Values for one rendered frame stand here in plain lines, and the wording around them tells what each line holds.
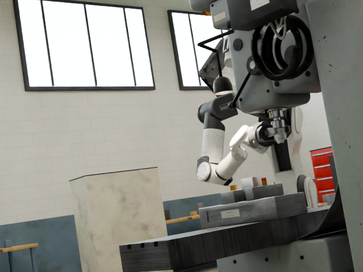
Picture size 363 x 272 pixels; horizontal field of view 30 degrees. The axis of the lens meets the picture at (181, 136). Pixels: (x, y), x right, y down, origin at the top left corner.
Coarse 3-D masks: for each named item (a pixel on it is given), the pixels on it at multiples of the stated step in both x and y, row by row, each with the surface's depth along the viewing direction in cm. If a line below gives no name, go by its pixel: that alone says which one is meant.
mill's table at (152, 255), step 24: (312, 216) 223; (168, 240) 183; (192, 240) 188; (216, 240) 194; (240, 240) 200; (264, 240) 207; (288, 240) 214; (144, 264) 191; (168, 264) 183; (192, 264) 187
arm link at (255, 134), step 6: (258, 126) 248; (264, 126) 240; (270, 126) 240; (252, 132) 249; (258, 132) 239; (264, 132) 240; (252, 138) 249; (258, 138) 241; (264, 138) 239; (270, 138) 240; (258, 144) 248; (264, 144) 247; (270, 144) 248
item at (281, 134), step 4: (272, 124) 237; (276, 124) 236; (280, 124) 236; (284, 124) 237; (280, 128) 236; (284, 128) 236; (280, 132) 235; (284, 132) 236; (276, 136) 236; (280, 136) 235; (284, 136) 236
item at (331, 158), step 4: (332, 156) 256; (332, 160) 256; (332, 164) 257; (332, 168) 257; (332, 172) 257; (336, 172) 256; (332, 176) 257; (336, 176) 256; (336, 180) 256; (336, 184) 256; (336, 188) 256
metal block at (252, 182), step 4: (256, 176) 222; (260, 176) 224; (244, 180) 223; (248, 180) 222; (252, 180) 221; (256, 180) 222; (260, 180) 223; (244, 184) 223; (248, 184) 222; (252, 184) 221; (256, 184) 222; (260, 184) 223; (244, 188) 224; (244, 192) 224; (244, 196) 224
